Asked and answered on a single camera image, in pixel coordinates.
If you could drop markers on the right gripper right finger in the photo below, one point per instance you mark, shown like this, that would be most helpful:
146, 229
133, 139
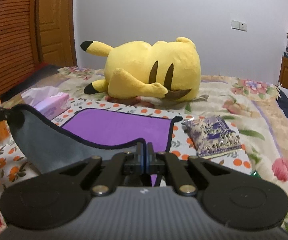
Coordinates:
184, 176

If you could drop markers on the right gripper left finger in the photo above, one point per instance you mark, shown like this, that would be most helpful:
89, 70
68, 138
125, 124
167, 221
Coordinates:
102, 177

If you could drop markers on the purple and grey towel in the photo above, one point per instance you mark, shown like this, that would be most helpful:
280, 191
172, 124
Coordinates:
88, 132

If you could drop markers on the purple snack packet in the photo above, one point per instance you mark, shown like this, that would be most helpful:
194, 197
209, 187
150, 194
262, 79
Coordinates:
211, 137

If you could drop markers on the orange print white cloth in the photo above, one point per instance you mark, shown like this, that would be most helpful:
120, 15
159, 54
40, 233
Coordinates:
15, 167

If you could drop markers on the pink tissue box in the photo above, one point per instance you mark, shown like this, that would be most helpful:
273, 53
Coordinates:
49, 101

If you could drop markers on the green snack bag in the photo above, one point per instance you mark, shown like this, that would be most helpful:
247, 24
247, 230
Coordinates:
255, 174

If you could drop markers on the floral bed blanket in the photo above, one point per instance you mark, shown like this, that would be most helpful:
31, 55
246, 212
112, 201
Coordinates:
262, 125

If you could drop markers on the yellow Pikachu plush toy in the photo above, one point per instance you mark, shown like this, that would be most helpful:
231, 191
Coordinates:
164, 70

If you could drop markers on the wooden door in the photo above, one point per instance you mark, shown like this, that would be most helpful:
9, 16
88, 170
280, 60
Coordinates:
55, 33

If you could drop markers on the white wall switch plate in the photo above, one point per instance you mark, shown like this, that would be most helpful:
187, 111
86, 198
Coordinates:
237, 25

